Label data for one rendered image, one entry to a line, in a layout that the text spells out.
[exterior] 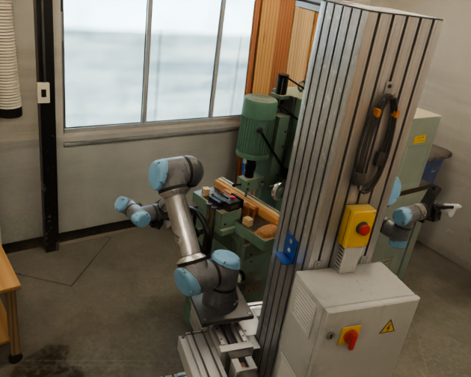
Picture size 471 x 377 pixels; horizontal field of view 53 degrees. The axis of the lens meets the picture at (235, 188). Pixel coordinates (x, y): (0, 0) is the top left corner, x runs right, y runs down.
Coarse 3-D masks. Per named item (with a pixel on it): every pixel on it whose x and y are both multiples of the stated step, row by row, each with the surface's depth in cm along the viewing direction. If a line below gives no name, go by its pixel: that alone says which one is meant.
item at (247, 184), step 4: (240, 176) 257; (256, 176) 260; (260, 176) 260; (240, 180) 255; (244, 180) 253; (248, 180) 253; (252, 180) 255; (256, 180) 257; (260, 180) 259; (244, 184) 253; (248, 184) 254; (252, 184) 256; (256, 184) 259; (240, 188) 257; (244, 188) 254; (248, 188) 255; (252, 188) 258; (256, 188) 260
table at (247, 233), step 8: (200, 192) 271; (216, 192) 274; (192, 200) 273; (200, 200) 267; (208, 200) 263; (256, 216) 254; (240, 224) 244; (256, 224) 246; (264, 224) 247; (216, 232) 244; (224, 232) 242; (232, 232) 246; (240, 232) 245; (248, 232) 240; (248, 240) 241; (256, 240) 236; (264, 240) 232; (272, 240) 235; (264, 248) 234
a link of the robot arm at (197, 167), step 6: (186, 156) 195; (192, 156) 191; (192, 162) 188; (198, 162) 190; (198, 168) 189; (198, 174) 190; (192, 180) 189; (198, 180) 194; (192, 186) 198; (186, 192) 205; (162, 198) 215; (156, 204) 221; (162, 204) 215; (156, 210) 218; (162, 210) 218; (156, 216) 219; (162, 216) 221; (168, 216) 224
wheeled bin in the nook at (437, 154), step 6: (432, 144) 397; (432, 150) 382; (438, 150) 385; (444, 150) 389; (432, 156) 374; (438, 156) 378; (444, 156) 383; (450, 156) 390; (432, 162) 384; (438, 162) 391; (426, 168) 383; (432, 168) 390; (438, 168) 397; (426, 174) 388; (432, 174) 396; (426, 180) 394; (432, 180) 402
